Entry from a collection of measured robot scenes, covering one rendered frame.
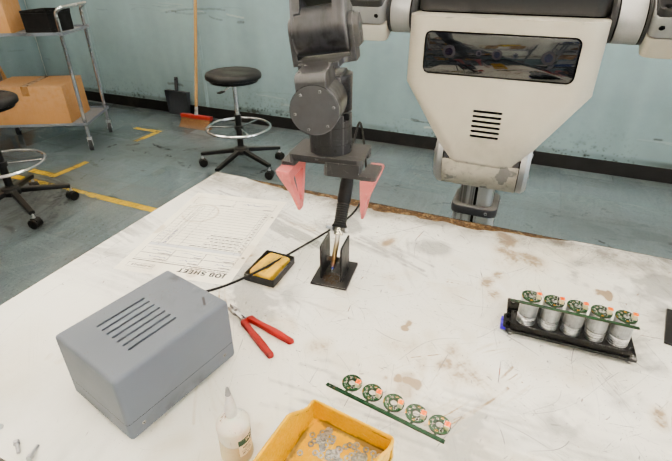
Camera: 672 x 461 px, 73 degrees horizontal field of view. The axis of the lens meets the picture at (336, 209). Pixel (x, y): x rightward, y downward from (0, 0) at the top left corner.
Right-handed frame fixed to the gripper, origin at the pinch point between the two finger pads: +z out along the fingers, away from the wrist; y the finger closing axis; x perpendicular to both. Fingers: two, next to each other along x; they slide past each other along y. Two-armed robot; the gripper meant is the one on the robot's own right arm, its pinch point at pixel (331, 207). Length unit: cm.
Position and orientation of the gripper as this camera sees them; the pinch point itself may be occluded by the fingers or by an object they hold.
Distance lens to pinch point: 67.0
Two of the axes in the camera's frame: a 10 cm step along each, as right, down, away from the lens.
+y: 9.6, 1.4, -2.6
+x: 2.9, -4.5, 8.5
